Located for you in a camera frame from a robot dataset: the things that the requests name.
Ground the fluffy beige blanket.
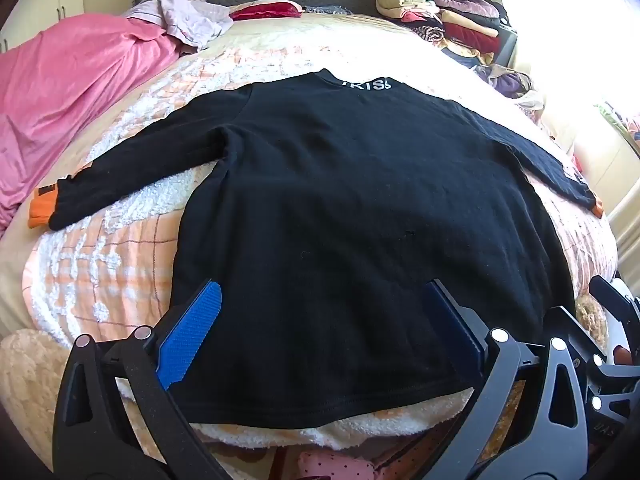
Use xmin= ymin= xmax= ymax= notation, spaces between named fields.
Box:
xmin=0 ymin=327 xmax=481 ymax=480

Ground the black long-sleeved sweatshirt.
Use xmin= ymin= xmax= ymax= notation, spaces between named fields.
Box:
xmin=27 ymin=69 xmax=604 ymax=431

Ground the orange white checked blanket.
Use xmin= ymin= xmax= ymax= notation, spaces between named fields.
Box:
xmin=20 ymin=12 xmax=618 ymax=441

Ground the cream side cabinet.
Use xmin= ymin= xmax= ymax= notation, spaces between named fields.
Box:
xmin=542 ymin=105 xmax=640 ymax=261

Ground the pile of folded clothes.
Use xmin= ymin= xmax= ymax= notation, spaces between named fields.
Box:
xmin=375 ymin=0 xmax=511 ymax=68

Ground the pink bedsheet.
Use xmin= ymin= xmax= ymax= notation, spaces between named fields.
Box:
xmin=0 ymin=14 xmax=186 ymax=231

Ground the lilac crumpled cloth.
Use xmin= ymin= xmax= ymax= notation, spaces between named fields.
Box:
xmin=125 ymin=0 xmax=233 ymax=51

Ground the purple crumpled cloth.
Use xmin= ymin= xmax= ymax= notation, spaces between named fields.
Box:
xmin=475 ymin=64 xmax=537 ymax=102

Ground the pink dotted cloth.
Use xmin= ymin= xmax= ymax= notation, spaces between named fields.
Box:
xmin=297 ymin=447 xmax=391 ymax=480

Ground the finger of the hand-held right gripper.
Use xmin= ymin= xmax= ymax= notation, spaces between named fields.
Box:
xmin=590 ymin=275 xmax=640 ymax=321
xmin=590 ymin=355 xmax=640 ymax=397

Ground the red pillow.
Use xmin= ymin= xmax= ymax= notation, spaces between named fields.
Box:
xmin=230 ymin=1 xmax=303 ymax=22

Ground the colourful printed bag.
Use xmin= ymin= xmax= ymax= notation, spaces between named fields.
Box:
xmin=595 ymin=102 xmax=640 ymax=151

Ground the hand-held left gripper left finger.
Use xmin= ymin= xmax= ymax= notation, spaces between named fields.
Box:
xmin=52 ymin=280 xmax=236 ymax=480

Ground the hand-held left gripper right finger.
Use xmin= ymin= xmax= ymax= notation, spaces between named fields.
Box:
xmin=422 ymin=279 xmax=597 ymax=480

